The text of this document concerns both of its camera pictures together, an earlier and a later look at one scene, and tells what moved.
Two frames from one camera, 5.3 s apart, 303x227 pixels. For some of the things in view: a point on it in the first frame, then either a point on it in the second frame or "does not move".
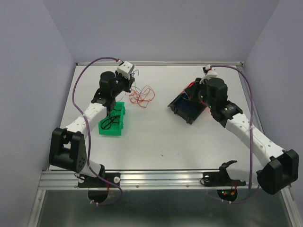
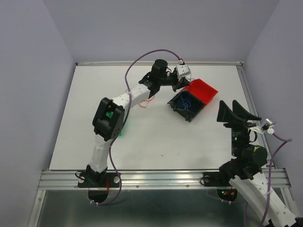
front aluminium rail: x=50 y=180 does not move
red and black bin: x=188 y=105 does not move
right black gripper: x=195 y=87 -> x=225 y=115
